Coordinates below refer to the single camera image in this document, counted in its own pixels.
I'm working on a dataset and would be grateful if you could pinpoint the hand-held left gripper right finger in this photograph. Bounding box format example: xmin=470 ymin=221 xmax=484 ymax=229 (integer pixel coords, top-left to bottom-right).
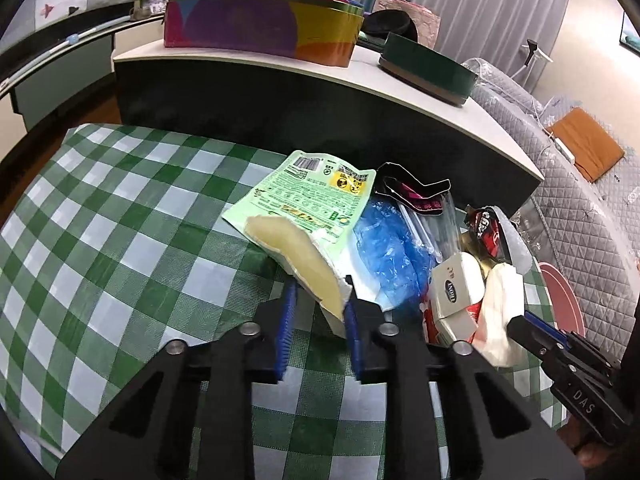
xmin=344 ymin=275 xmax=586 ymax=480

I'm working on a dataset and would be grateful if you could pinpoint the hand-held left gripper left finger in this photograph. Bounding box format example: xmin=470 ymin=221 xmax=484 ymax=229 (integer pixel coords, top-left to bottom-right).
xmin=56 ymin=280 xmax=301 ymax=480

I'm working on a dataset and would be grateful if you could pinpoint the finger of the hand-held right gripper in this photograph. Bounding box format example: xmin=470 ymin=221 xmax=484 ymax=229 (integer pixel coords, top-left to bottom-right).
xmin=506 ymin=311 xmax=573 ymax=362

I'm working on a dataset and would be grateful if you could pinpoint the white tissue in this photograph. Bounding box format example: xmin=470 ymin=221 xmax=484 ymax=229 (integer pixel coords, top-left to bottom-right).
xmin=472 ymin=262 xmax=526 ymax=368

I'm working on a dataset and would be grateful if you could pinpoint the pink bin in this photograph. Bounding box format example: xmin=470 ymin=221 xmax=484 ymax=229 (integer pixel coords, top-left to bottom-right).
xmin=537 ymin=260 xmax=586 ymax=341

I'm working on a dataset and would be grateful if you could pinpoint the cream soft pouch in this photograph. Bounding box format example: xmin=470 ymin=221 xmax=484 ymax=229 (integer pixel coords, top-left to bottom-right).
xmin=245 ymin=214 xmax=353 ymax=322

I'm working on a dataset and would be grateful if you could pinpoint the blue plastic bag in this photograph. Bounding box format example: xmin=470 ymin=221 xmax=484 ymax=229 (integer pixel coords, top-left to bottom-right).
xmin=354 ymin=197 xmax=441 ymax=311

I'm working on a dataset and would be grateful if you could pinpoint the person's right hand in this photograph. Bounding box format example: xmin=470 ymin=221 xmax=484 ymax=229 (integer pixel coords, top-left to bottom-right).
xmin=562 ymin=412 xmax=618 ymax=480

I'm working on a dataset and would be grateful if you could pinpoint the red white packet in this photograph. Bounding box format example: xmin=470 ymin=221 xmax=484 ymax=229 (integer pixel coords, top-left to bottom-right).
xmin=421 ymin=294 xmax=480 ymax=347

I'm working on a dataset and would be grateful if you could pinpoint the translucent plastic bag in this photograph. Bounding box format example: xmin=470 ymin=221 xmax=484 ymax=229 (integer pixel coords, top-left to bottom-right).
xmin=492 ymin=207 xmax=537 ymax=273

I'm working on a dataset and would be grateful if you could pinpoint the white small box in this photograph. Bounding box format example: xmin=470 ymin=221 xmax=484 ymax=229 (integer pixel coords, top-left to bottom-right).
xmin=430 ymin=252 xmax=487 ymax=320

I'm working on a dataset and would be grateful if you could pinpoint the red black snack wrapper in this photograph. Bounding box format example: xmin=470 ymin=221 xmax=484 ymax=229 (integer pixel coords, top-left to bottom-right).
xmin=462 ymin=205 xmax=513 ymax=263

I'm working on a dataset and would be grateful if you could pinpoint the grey quilted sofa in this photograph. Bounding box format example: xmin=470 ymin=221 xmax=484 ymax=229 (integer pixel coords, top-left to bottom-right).
xmin=462 ymin=57 xmax=640 ymax=356

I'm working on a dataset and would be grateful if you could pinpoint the clear plastic wrapper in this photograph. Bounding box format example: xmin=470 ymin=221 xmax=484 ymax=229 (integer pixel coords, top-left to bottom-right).
xmin=400 ymin=192 xmax=463 ymax=266

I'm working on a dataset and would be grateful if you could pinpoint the light green printed packet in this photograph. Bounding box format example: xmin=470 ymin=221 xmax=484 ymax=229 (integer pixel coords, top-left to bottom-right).
xmin=221 ymin=150 xmax=377 ymax=261

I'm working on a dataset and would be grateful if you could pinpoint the white power strip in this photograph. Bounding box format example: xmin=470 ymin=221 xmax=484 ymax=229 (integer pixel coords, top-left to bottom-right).
xmin=545 ymin=130 xmax=578 ymax=163

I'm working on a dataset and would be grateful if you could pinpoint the orange cushion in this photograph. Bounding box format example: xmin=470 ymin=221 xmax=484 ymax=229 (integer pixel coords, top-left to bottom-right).
xmin=547 ymin=107 xmax=626 ymax=183

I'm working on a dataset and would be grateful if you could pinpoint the green checkered tablecloth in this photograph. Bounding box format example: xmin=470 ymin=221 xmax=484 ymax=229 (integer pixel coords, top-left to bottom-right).
xmin=0 ymin=122 xmax=571 ymax=478

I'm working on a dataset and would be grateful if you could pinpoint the white topped dark cabinet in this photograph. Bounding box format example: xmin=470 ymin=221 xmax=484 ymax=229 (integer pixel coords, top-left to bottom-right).
xmin=112 ymin=30 xmax=546 ymax=211

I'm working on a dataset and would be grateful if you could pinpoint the green round tin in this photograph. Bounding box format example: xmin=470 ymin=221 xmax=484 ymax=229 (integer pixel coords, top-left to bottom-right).
xmin=378 ymin=32 xmax=480 ymax=107

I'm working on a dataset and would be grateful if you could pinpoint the white floor stand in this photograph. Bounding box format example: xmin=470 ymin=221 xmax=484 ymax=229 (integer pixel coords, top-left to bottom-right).
xmin=515 ymin=40 xmax=553 ymax=86

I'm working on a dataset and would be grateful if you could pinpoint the colourful tin box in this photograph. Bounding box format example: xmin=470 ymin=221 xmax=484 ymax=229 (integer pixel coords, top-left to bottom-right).
xmin=162 ymin=0 xmax=366 ymax=68

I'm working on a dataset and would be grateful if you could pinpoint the black hat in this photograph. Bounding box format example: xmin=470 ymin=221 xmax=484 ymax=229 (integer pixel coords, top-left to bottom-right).
xmin=361 ymin=8 xmax=418 ymax=43

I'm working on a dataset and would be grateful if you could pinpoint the dark green desk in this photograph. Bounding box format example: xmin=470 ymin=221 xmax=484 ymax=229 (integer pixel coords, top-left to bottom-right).
xmin=0 ymin=12 xmax=166 ymax=126

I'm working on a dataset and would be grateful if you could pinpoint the wall picture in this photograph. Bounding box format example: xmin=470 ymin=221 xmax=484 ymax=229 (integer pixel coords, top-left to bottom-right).
xmin=619 ymin=12 xmax=640 ymax=55

